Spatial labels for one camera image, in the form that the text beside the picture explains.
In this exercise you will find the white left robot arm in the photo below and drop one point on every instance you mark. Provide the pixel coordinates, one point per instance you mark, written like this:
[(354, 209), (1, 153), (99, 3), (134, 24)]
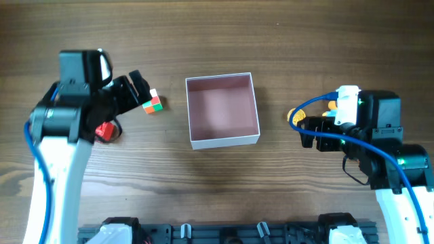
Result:
[(61, 131)]

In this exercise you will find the yellow round gear toy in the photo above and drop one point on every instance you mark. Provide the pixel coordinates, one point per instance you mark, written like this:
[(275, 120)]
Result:
[(299, 115)]

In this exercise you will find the white box with pink interior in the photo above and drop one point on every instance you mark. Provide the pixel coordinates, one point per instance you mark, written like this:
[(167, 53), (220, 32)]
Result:
[(222, 111)]

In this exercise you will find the orange duck toy blue hat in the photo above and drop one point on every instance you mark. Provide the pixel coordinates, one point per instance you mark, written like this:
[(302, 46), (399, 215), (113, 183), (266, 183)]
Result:
[(332, 109)]

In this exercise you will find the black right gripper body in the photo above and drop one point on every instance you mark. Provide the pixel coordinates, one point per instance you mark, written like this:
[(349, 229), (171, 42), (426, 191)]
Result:
[(323, 123)]

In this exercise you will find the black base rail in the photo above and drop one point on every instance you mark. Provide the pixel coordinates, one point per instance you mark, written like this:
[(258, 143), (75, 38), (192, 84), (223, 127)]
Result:
[(329, 228)]

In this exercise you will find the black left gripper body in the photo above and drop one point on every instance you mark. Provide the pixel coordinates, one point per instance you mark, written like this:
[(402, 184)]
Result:
[(119, 97)]

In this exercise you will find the multicolour puzzle cube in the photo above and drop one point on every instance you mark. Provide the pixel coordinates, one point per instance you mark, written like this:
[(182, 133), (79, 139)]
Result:
[(154, 104)]

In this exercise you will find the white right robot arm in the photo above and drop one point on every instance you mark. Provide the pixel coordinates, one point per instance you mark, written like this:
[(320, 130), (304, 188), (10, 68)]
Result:
[(366, 127)]

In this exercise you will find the red toy fire truck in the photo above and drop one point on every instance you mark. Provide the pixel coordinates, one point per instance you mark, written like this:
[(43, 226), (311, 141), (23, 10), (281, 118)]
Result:
[(104, 132)]

